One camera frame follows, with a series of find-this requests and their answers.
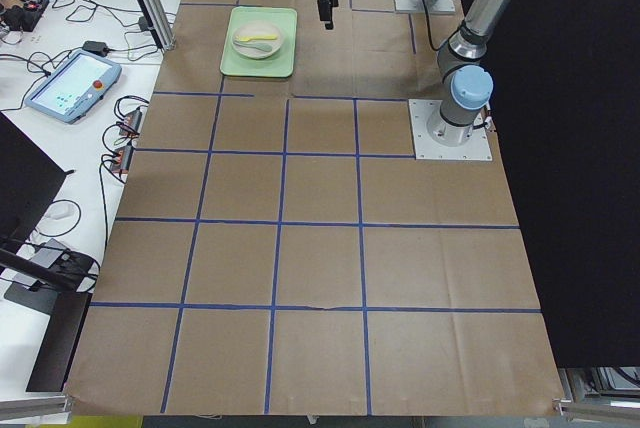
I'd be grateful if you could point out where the yellow plastic fork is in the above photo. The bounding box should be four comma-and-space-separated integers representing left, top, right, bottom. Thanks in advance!
233, 34, 279, 43

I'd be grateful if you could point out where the white round plate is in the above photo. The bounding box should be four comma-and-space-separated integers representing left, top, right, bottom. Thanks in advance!
231, 20, 285, 59

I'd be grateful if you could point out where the teal plastic spoon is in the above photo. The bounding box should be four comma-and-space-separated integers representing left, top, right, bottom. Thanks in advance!
233, 43, 274, 59

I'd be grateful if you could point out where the mint green plastic tray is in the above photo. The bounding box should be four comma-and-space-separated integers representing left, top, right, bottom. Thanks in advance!
220, 6, 298, 78

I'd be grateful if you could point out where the black power adapter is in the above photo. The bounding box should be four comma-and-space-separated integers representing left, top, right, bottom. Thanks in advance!
82, 40, 110, 57

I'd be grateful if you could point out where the near teach pendant tablet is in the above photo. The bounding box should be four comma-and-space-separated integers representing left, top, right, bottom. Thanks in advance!
25, 49, 122, 124

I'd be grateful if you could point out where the black monitor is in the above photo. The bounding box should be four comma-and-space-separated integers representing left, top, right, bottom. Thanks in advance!
1, 116, 97, 315

